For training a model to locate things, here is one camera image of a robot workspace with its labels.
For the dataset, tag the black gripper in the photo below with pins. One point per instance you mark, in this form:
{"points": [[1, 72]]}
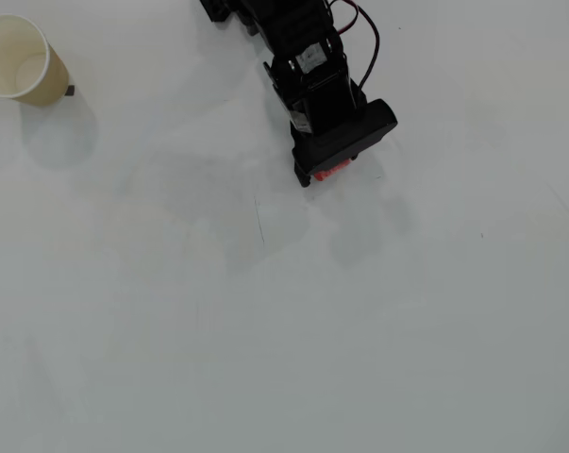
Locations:
{"points": [[323, 152]]}

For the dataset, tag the red foam cube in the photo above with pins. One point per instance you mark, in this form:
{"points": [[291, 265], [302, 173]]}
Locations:
{"points": [[331, 171]]}

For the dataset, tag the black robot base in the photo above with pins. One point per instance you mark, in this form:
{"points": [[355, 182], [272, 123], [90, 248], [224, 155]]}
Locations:
{"points": [[213, 9]]}

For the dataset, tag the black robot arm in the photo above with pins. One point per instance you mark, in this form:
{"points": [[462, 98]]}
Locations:
{"points": [[289, 23]]}

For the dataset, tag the beige paper cup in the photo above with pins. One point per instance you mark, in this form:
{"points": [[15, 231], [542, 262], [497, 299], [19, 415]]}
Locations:
{"points": [[34, 71]]}

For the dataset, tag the small dark tape piece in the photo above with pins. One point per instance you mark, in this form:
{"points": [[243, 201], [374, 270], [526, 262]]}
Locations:
{"points": [[70, 90]]}

